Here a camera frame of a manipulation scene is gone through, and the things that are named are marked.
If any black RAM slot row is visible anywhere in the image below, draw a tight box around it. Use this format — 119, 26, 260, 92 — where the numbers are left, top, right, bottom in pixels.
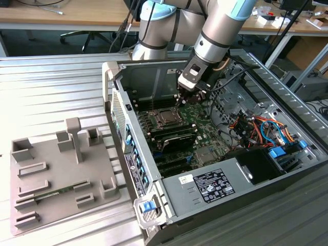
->
148, 122, 198, 141
132, 97, 180, 113

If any CPU socket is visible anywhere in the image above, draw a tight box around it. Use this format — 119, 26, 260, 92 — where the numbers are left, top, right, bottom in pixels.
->
151, 107, 187, 129

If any black expansion slot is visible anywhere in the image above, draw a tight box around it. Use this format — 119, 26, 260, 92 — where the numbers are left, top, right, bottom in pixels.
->
156, 163, 192, 178
153, 155, 190, 169

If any green motherboard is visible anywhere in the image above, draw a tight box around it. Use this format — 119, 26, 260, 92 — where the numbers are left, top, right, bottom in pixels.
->
135, 98, 233, 180

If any black graphics card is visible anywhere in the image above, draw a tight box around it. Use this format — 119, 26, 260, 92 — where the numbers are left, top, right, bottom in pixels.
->
160, 134, 197, 154

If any silver chipset heatsink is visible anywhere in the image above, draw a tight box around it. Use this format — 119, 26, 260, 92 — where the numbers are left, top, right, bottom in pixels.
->
195, 147, 219, 165

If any grey open PC case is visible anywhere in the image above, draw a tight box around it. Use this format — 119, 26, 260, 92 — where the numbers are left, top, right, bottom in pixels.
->
101, 50, 328, 244

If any grey power supply unit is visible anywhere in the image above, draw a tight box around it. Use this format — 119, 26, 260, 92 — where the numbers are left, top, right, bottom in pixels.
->
153, 157, 254, 218

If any blue disk carrier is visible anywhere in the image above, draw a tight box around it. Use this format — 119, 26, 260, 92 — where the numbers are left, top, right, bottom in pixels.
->
268, 139, 308, 161

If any small white box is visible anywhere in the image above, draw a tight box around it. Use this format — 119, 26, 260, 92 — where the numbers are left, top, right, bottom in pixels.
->
257, 14, 285, 28

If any blue case latch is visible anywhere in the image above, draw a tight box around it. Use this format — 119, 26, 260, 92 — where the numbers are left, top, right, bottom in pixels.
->
141, 201, 155, 213

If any black office chair base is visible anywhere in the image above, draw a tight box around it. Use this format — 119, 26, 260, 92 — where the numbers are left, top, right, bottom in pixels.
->
60, 30, 112, 53

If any black stand pole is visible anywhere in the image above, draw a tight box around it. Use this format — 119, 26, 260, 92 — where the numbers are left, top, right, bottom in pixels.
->
263, 0, 312, 64

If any grey desktop computer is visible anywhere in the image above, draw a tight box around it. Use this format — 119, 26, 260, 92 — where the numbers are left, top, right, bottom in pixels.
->
280, 70, 328, 103

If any brown cardboard box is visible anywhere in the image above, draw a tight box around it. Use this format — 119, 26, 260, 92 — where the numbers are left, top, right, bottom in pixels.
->
283, 35, 328, 71

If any wooden desk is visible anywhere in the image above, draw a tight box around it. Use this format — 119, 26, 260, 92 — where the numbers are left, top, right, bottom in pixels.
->
0, 0, 328, 38

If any small cardboard piece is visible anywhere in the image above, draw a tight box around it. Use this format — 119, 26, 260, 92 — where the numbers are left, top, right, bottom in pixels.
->
306, 17, 325, 29

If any grey parts rack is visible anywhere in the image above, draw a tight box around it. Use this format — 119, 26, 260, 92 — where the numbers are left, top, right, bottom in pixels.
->
9, 117, 123, 237

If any green RAM stick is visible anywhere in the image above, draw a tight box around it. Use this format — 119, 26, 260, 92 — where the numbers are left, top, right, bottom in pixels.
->
34, 187, 76, 200

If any orange red wire bundle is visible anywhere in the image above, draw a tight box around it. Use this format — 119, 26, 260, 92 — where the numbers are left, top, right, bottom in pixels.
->
229, 112, 299, 152

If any blue wire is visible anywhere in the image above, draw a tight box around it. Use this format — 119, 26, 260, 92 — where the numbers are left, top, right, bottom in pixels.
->
260, 119, 286, 148

